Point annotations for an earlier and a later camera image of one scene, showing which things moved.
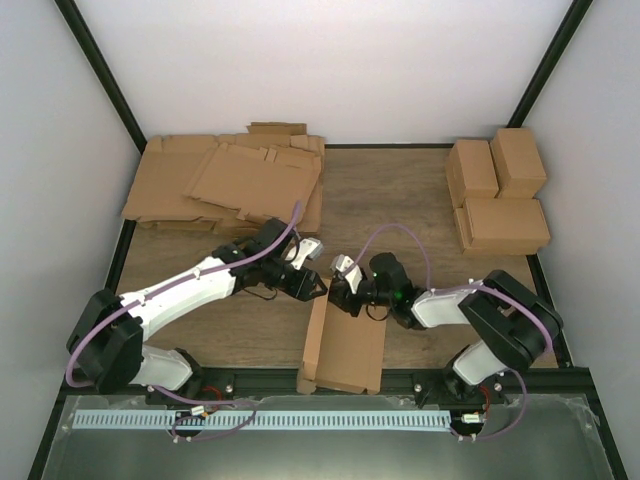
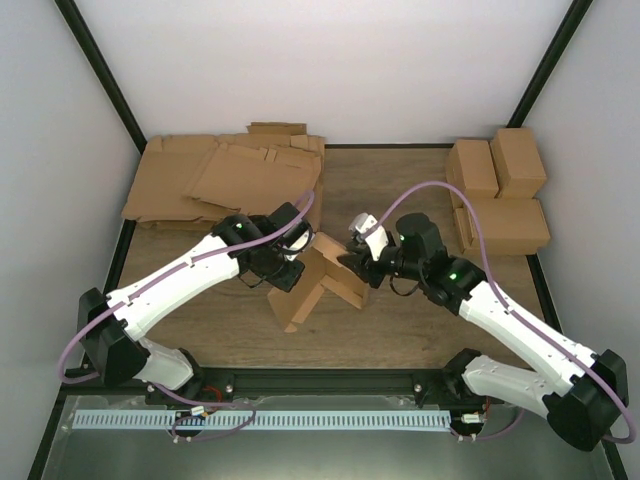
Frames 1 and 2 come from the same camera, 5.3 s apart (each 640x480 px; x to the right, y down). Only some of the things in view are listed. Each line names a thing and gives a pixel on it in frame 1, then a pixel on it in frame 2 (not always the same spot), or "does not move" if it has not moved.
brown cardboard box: x=342 y=351 to x=322 y=268
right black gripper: x=343 y=293 to x=365 y=268
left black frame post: x=106 y=70 does not move
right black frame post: x=576 y=13 does not move
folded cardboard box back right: x=517 y=163 does not move
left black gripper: x=313 y=279 does not move
